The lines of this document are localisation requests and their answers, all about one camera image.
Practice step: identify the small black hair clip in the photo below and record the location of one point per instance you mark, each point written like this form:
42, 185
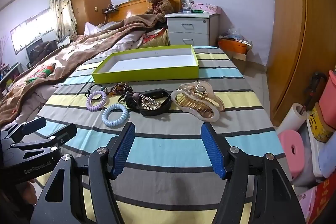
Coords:
128, 100

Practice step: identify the large clear gold hair claw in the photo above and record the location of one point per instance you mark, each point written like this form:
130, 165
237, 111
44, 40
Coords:
194, 108

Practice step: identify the window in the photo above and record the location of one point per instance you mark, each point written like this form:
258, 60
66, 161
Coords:
29, 29

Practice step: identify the black wristband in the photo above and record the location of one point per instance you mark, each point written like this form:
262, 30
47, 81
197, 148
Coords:
166, 103

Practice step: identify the white paper roll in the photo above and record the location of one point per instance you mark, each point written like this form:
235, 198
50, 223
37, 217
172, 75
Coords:
288, 119

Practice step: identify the person's left hand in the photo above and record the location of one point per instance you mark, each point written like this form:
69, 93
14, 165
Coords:
25, 191

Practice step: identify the orange box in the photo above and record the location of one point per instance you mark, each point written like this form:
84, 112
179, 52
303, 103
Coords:
232, 47

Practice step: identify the power strip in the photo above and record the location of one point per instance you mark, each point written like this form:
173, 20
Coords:
111, 8

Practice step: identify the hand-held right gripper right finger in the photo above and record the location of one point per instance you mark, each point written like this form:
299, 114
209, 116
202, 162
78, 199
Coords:
212, 150

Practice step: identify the white plastic container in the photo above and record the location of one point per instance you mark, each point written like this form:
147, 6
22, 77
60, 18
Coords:
312, 155

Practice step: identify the rhinestone hair clip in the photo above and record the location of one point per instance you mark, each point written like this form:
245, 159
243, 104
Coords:
148, 103

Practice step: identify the grey nightstand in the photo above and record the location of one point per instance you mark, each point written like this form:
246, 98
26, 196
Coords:
189, 29

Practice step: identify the yellow pillow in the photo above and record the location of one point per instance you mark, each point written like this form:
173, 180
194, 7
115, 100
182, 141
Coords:
157, 40

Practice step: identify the patterned curtain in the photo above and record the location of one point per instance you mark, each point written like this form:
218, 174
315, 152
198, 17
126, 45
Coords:
61, 8

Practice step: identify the dark brown bag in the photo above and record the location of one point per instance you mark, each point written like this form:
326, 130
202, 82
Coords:
43, 49

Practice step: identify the large wooden wardrobe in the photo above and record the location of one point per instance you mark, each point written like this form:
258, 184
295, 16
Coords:
296, 29

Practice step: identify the wooden headboard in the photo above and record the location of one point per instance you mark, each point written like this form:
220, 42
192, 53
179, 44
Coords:
131, 7

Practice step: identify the pink container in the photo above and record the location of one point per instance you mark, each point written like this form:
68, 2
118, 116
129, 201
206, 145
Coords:
329, 95

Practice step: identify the yellow box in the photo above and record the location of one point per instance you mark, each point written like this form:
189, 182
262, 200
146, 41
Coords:
319, 127

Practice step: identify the clear bottles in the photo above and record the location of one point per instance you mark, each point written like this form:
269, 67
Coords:
187, 5

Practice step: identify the cardboard box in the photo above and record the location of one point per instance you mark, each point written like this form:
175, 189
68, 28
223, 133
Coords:
239, 61

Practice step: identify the pink stool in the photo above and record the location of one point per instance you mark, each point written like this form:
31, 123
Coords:
288, 158

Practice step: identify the white pillow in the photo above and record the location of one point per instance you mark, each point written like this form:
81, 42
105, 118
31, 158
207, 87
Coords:
93, 28

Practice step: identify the green shallow box tray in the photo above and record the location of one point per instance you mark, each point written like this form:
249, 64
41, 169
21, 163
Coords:
147, 61

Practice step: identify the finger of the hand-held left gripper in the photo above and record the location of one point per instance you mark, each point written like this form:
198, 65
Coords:
65, 134
32, 124

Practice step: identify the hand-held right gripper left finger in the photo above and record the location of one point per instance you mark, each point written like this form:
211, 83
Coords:
123, 150

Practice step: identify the brown blanket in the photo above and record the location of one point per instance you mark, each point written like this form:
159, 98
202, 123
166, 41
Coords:
78, 48

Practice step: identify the striped bedsheet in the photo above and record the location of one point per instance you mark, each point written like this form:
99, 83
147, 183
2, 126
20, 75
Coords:
170, 140

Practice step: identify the plastic bags pile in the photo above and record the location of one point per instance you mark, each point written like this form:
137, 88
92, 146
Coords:
235, 35

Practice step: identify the pink floral tissue box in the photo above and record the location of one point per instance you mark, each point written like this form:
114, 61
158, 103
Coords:
207, 7

